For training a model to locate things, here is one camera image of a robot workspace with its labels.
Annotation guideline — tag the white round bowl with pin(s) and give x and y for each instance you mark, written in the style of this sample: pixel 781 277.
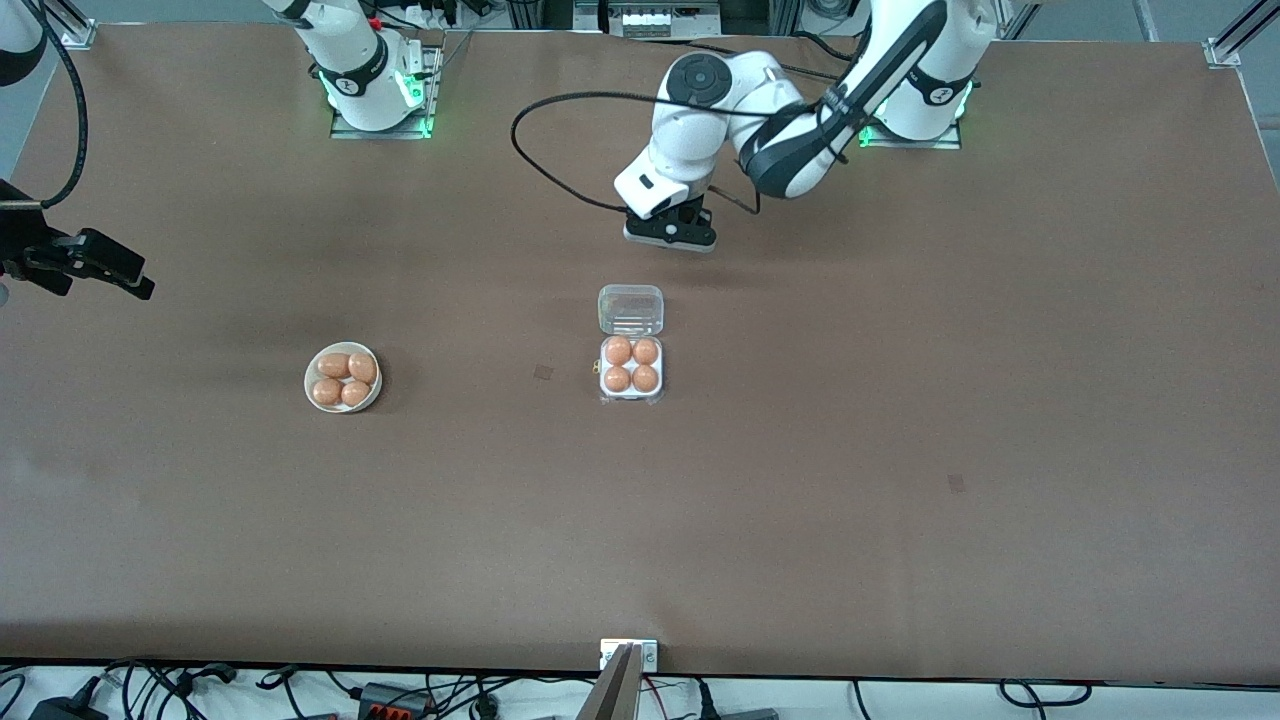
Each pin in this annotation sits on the white round bowl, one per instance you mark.
pixel 309 378

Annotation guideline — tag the metal table corner bracket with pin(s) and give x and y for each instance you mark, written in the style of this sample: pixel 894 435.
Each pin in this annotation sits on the metal table corner bracket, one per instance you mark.
pixel 1222 55
pixel 78 38

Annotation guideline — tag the white power strip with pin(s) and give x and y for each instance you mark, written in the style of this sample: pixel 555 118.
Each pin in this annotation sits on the white power strip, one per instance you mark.
pixel 650 20

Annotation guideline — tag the black orange connector block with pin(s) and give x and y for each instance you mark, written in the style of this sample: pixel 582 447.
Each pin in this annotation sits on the black orange connector block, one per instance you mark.
pixel 395 703

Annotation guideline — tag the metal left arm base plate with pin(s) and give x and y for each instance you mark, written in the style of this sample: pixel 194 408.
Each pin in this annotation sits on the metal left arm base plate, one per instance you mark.
pixel 950 143

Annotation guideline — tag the black power adapter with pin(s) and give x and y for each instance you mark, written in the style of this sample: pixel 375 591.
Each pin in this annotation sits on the black power adapter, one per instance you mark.
pixel 65 710

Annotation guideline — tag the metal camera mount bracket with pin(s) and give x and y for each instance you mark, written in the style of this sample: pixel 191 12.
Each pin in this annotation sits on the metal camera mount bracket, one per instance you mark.
pixel 650 655

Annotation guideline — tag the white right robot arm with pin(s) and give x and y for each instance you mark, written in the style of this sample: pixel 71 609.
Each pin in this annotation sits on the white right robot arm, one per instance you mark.
pixel 360 60

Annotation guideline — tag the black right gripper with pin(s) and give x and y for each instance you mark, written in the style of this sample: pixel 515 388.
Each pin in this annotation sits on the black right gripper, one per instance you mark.
pixel 22 255

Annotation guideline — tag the clear plastic egg carton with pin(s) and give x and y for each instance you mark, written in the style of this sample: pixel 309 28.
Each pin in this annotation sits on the clear plastic egg carton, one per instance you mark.
pixel 631 366

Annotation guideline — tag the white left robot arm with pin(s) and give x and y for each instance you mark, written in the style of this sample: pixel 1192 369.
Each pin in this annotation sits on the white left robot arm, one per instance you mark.
pixel 700 120

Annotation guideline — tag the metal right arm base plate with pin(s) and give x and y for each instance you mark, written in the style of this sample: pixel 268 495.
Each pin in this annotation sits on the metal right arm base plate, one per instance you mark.
pixel 345 133

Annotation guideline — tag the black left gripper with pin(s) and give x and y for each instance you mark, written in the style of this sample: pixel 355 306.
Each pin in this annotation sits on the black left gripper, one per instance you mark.
pixel 697 201

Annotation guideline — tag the grey camera mount pole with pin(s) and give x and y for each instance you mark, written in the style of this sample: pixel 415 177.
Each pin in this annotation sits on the grey camera mount pole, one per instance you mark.
pixel 612 695

